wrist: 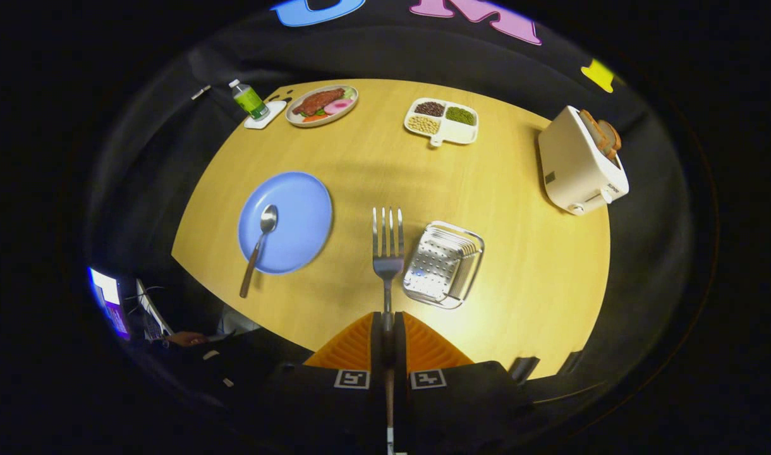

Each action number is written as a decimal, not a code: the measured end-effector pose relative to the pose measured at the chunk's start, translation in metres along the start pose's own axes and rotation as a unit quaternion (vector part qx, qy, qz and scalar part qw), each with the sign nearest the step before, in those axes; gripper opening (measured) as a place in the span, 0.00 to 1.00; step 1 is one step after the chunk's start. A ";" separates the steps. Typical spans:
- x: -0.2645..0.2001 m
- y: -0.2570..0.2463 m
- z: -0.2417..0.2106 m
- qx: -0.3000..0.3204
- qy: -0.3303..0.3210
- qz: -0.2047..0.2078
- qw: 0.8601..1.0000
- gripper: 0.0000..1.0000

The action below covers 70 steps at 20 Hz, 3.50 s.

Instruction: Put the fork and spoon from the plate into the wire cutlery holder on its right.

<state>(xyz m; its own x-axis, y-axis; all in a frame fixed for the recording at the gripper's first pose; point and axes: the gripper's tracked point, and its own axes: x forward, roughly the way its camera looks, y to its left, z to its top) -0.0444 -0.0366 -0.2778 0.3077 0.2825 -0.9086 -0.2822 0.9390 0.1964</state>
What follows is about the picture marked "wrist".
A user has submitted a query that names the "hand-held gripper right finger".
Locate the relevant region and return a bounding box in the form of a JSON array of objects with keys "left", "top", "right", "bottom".
[{"left": 394, "top": 312, "right": 539, "bottom": 455}]

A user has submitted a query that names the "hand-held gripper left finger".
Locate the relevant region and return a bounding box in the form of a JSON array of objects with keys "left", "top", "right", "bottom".
[{"left": 253, "top": 312, "right": 387, "bottom": 455}]

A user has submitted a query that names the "metal fork with wooden handle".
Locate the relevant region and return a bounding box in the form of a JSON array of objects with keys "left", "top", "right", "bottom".
[{"left": 372, "top": 206, "right": 405, "bottom": 455}]

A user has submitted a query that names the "metal spoon with wooden handle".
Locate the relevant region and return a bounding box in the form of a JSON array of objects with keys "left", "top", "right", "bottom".
[{"left": 239, "top": 203, "right": 279, "bottom": 299}]

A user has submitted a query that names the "perforated metal basket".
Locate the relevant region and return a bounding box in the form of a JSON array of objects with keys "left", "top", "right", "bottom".
[{"left": 402, "top": 221, "right": 485, "bottom": 310}]

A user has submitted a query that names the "blue round plate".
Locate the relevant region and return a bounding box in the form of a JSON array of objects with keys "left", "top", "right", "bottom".
[{"left": 237, "top": 171, "right": 334, "bottom": 275}]

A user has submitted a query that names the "silver laptop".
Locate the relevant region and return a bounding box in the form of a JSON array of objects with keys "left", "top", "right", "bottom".
[{"left": 135, "top": 278, "right": 174, "bottom": 342}]

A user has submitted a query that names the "white divided tray of beans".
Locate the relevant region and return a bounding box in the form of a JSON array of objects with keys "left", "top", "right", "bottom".
[{"left": 404, "top": 97, "right": 480, "bottom": 147}]

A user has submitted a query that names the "white toaster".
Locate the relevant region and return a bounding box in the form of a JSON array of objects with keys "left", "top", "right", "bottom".
[{"left": 537, "top": 105, "right": 630, "bottom": 216}]

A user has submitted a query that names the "plate of meat and vegetables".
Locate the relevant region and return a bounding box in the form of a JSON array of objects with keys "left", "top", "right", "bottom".
[{"left": 285, "top": 85, "right": 360, "bottom": 128}]

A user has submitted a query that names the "white square coaster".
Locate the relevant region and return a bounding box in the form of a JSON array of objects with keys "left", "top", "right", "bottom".
[{"left": 244, "top": 100, "right": 288, "bottom": 130}]

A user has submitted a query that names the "lit computer screen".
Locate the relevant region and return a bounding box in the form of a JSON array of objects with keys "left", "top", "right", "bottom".
[{"left": 87, "top": 266, "right": 132, "bottom": 342}]

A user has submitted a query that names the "green label water bottle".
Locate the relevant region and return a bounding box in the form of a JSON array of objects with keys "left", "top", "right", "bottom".
[{"left": 229, "top": 79, "right": 270, "bottom": 121}]

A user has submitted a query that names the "brown bread slice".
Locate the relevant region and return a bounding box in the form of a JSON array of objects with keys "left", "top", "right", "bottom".
[
  {"left": 578, "top": 109, "right": 614, "bottom": 159},
  {"left": 598, "top": 119, "right": 622, "bottom": 160}
]

